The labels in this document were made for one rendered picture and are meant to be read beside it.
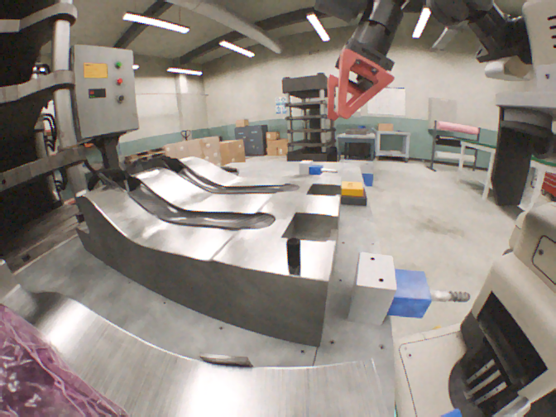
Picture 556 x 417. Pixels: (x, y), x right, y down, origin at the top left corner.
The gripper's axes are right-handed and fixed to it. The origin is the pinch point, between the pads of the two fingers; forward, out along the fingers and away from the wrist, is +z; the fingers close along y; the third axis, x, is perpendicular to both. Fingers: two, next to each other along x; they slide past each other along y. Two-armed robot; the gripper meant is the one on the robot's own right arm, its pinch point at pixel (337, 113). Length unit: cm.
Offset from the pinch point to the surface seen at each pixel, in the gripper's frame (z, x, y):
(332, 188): 10.5, 4.2, 0.9
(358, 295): 14.1, 6.7, 18.2
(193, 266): 17.4, -7.7, 18.9
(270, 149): 123, -72, -667
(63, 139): 27, -70, -3
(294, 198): 12.5, -1.0, 7.0
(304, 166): 16.2, 2.3, -36.7
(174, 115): 130, -473, -652
